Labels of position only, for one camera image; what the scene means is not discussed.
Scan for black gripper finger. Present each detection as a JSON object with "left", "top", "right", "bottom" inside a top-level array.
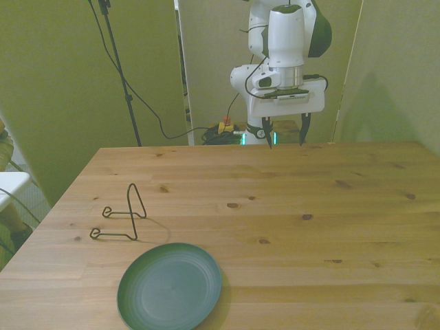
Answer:
[
  {"left": 298, "top": 112, "right": 311, "bottom": 147},
  {"left": 261, "top": 115, "right": 274, "bottom": 150}
]

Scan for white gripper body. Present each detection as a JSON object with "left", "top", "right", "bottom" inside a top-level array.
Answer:
[{"left": 247, "top": 78, "right": 326, "bottom": 118}]

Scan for teal round plate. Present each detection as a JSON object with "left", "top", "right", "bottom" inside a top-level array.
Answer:
[{"left": 116, "top": 242, "right": 223, "bottom": 330}]

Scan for yellow emergency stop box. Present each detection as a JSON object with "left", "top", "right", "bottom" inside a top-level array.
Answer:
[{"left": 218, "top": 116, "right": 235, "bottom": 134}]

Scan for black tripod pole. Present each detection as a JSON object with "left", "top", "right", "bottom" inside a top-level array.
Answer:
[{"left": 87, "top": 0, "right": 142, "bottom": 147}]

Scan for small white side table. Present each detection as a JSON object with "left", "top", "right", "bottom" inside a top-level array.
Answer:
[{"left": 0, "top": 170, "right": 32, "bottom": 211}]

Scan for wooden robot pedestal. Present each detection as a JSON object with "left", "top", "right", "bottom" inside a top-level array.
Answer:
[{"left": 206, "top": 120, "right": 307, "bottom": 146}]

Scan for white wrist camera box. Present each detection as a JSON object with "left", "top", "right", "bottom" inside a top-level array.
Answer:
[{"left": 252, "top": 72, "right": 283, "bottom": 89}]

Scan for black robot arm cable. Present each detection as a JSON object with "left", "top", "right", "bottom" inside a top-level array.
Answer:
[{"left": 225, "top": 27, "right": 329, "bottom": 120}]

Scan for coiled black cables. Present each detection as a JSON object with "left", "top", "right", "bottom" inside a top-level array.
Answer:
[{"left": 201, "top": 126, "right": 246, "bottom": 146}]

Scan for black tripod cable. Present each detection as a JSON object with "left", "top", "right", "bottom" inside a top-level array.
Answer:
[{"left": 87, "top": 0, "right": 210, "bottom": 140}]

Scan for black wire plate stand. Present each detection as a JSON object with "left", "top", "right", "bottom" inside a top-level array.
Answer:
[{"left": 89, "top": 182, "right": 148, "bottom": 241}]

